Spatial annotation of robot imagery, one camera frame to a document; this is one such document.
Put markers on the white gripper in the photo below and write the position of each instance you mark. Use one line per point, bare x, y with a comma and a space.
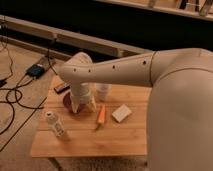
82, 94

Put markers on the white sponge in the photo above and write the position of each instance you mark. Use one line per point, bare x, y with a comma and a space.
121, 113

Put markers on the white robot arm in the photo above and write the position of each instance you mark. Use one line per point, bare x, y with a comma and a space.
180, 108

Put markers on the white ceramic cup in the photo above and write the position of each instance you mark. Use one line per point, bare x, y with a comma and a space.
102, 90

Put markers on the orange carrot toy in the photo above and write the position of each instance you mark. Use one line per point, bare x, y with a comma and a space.
101, 116

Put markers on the purple bowl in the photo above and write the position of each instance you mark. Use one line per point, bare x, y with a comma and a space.
67, 102

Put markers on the white plastic bottle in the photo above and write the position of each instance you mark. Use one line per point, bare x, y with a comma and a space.
55, 124

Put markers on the wooden table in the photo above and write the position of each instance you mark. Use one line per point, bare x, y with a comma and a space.
82, 140

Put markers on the black power adapter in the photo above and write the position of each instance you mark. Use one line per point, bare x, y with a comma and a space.
35, 71

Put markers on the long wooden beam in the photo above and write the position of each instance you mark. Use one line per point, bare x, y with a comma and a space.
79, 40

